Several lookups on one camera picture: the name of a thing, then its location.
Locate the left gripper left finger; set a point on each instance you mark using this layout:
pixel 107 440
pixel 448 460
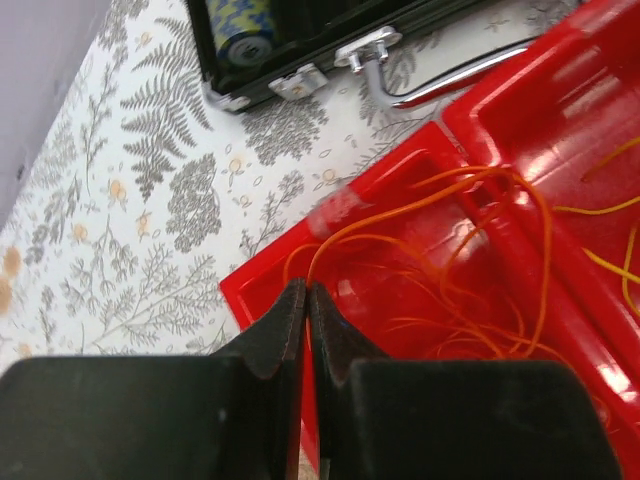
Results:
pixel 233 414

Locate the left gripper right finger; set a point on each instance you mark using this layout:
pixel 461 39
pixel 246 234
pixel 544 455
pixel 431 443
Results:
pixel 383 418

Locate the red compartment tray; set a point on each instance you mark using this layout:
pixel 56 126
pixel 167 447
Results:
pixel 508 229

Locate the floral table mat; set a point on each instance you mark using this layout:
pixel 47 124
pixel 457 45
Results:
pixel 143 196

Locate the black poker chip case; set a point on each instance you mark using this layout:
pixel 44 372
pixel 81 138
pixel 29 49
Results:
pixel 314 38

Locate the green poker chip row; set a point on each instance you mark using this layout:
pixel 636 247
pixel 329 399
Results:
pixel 243 31

